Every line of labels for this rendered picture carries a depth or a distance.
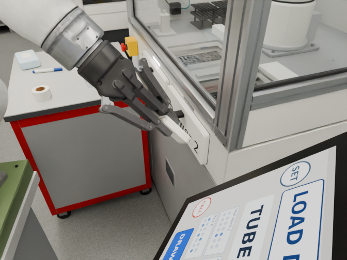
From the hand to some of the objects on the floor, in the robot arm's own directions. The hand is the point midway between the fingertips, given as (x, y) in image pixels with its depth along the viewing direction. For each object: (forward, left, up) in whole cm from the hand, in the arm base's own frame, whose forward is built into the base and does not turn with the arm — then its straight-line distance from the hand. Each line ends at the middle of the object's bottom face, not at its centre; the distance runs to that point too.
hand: (173, 130), depth 54 cm
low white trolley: (-52, +82, -106) cm, 144 cm away
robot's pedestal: (-61, 0, -102) cm, 119 cm away
